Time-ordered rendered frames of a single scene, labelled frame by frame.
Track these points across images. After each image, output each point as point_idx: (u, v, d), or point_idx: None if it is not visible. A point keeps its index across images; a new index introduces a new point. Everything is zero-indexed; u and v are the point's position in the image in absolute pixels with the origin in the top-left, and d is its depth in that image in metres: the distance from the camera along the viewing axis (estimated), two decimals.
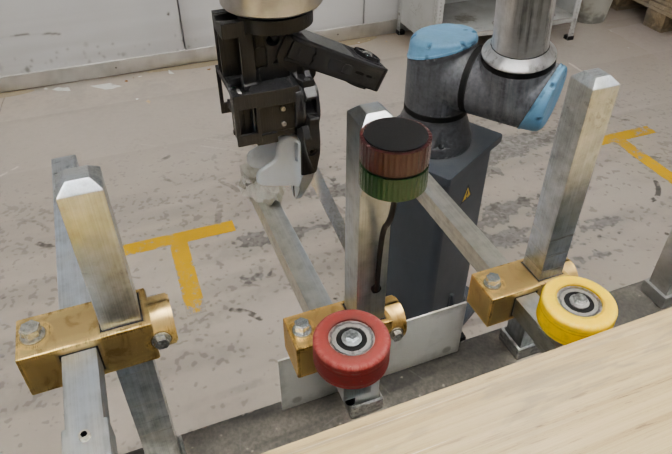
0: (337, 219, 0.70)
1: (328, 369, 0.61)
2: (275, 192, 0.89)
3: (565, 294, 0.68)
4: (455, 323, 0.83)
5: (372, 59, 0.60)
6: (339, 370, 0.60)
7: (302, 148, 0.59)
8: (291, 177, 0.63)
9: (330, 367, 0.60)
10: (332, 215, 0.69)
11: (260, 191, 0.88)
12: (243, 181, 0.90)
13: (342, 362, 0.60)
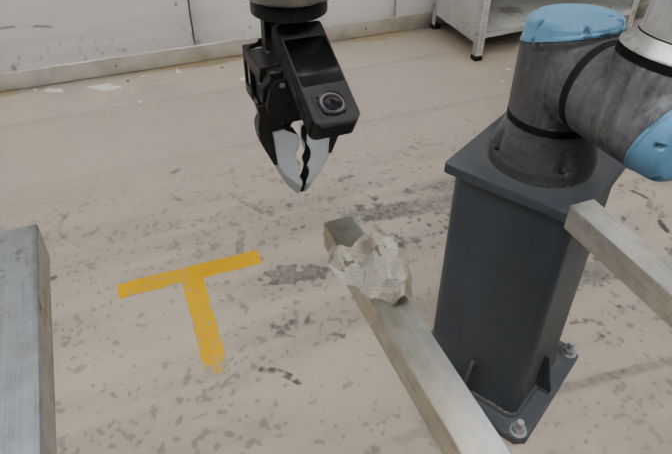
0: None
1: None
2: (398, 277, 0.50)
3: None
4: None
5: (318, 104, 0.52)
6: None
7: (264, 131, 0.62)
8: None
9: None
10: None
11: (373, 277, 0.49)
12: (339, 257, 0.51)
13: None
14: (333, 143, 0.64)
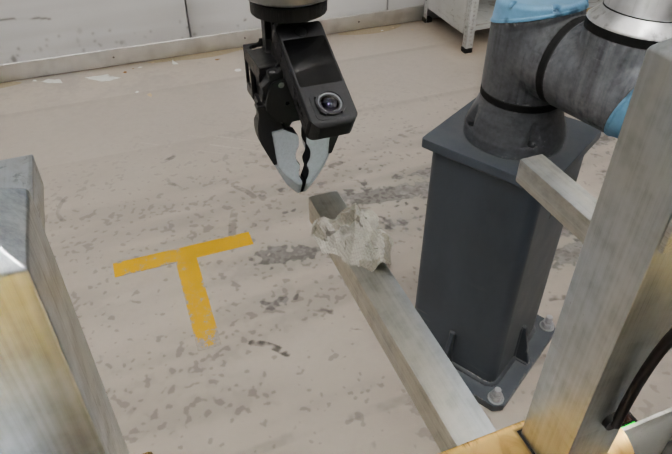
0: None
1: None
2: (378, 246, 0.53)
3: None
4: (663, 434, 0.50)
5: (316, 104, 0.52)
6: None
7: (264, 130, 0.62)
8: None
9: None
10: None
11: (353, 245, 0.52)
12: (322, 227, 0.54)
13: None
14: (333, 143, 0.64)
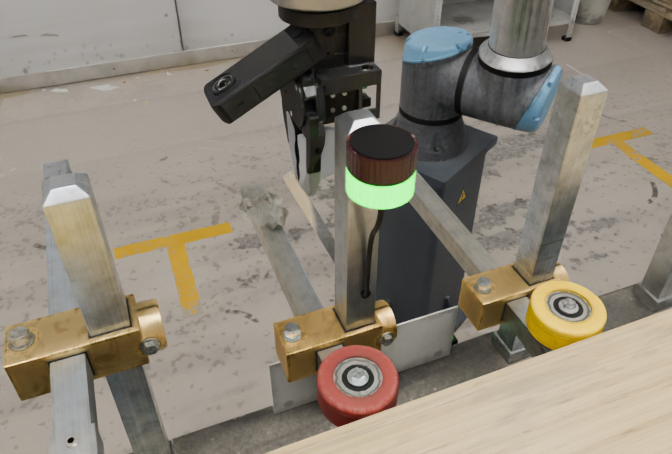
0: (322, 229, 0.70)
1: (333, 411, 0.58)
2: (278, 215, 0.86)
3: (554, 299, 0.68)
4: (446, 327, 0.83)
5: (219, 76, 0.57)
6: (345, 413, 0.57)
7: None
8: None
9: (335, 409, 0.57)
10: (316, 225, 0.69)
11: (262, 214, 0.85)
12: (244, 204, 0.87)
13: (348, 404, 0.57)
14: (307, 165, 0.61)
